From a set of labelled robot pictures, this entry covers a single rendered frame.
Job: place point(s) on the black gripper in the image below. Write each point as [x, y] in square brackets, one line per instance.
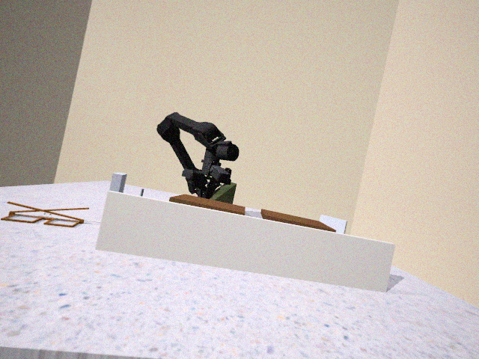
[199, 178]

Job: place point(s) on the brown-framed glasses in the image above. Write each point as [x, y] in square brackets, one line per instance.
[32, 218]

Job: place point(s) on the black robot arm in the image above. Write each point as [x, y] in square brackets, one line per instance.
[204, 133]

